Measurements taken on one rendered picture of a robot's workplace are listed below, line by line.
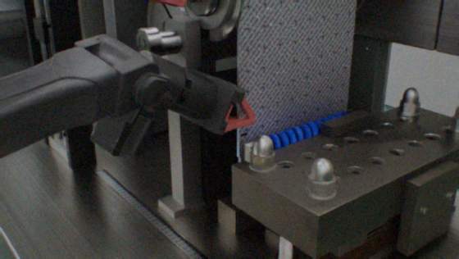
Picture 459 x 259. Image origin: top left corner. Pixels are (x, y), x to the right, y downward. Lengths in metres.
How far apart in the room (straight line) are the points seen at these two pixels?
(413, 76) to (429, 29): 2.88
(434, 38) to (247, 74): 0.32
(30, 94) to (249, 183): 0.31
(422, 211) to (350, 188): 0.12
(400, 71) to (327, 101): 2.97
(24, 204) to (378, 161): 0.57
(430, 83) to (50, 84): 3.34
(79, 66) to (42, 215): 0.41
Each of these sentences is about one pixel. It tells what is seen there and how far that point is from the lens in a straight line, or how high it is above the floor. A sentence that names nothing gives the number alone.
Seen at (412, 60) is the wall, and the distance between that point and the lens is 3.72.
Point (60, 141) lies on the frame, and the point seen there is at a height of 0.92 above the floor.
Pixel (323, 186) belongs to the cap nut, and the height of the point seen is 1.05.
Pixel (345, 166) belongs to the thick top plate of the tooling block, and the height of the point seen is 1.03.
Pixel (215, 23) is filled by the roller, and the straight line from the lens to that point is 0.69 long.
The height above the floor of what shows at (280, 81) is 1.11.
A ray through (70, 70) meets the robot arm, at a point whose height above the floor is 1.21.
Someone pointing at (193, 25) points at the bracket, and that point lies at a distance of 0.71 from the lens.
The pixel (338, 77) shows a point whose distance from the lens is 0.83.
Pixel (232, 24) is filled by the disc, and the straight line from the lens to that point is 0.67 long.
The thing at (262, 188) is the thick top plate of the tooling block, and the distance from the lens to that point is 0.63.
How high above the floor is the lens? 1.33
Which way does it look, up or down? 22 degrees down
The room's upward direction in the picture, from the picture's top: straight up
